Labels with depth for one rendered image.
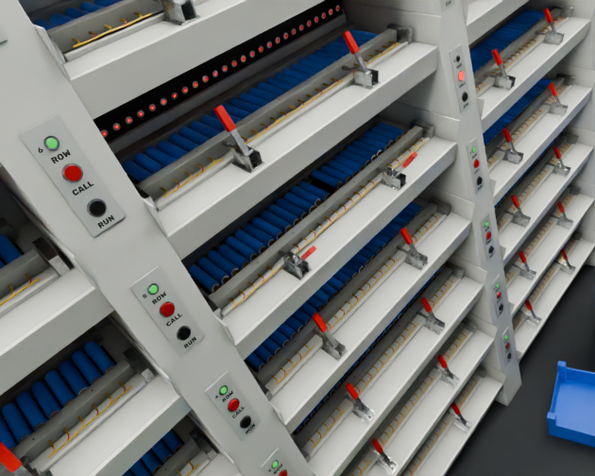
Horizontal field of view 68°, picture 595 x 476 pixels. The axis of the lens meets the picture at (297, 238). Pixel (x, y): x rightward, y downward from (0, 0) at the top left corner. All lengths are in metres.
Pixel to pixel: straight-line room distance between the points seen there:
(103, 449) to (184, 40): 0.50
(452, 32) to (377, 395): 0.73
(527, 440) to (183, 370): 1.10
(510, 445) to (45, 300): 1.27
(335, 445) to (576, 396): 0.85
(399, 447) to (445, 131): 0.72
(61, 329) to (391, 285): 0.61
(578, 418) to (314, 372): 0.92
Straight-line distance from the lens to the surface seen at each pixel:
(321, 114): 0.71
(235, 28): 0.61
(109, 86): 0.53
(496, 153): 1.28
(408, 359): 1.04
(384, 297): 0.90
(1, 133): 0.50
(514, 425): 1.53
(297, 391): 0.81
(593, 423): 1.54
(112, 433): 0.66
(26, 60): 0.51
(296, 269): 0.69
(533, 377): 1.63
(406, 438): 1.17
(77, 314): 0.55
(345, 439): 0.97
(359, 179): 0.83
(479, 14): 1.04
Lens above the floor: 1.29
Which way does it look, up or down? 30 degrees down
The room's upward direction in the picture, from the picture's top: 24 degrees counter-clockwise
